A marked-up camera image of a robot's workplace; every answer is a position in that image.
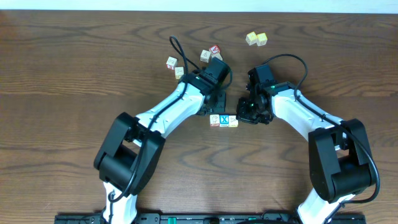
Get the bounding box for red dinosaur picture block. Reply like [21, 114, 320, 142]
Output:
[210, 114, 220, 127]

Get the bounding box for blue letter X block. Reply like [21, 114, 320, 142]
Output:
[219, 114, 229, 127]

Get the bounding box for yellow picture block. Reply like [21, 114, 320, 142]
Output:
[228, 115, 239, 128]

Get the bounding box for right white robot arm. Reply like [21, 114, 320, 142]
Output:
[236, 64, 380, 223]

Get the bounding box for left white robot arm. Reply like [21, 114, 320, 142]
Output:
[93, 58, 231, 223]

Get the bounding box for blue letter H block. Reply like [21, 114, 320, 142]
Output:
[211, 53, 223, 60]

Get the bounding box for yellow letter G block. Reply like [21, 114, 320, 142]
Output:
[174, 67, 185, 80]

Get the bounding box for plain insect picture block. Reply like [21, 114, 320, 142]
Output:
[200, 50, 211, 63]

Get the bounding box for red letter A block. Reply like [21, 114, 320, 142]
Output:
[209, 45, 221, 54]

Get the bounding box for red number 3 block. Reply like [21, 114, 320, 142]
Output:
[166, 57, 178, 70]

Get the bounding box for yellow block right of pair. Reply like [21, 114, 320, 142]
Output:
[256, 32, 268, 46]

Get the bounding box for yellow block of pair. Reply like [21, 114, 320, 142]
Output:
[246, 32, 258, 45]
[256, 32, 268, 46]

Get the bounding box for yellow block left of pair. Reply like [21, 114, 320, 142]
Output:
[246, 32, 258, 45]

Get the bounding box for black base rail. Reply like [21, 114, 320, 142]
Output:
[54, 208, 368, 224]

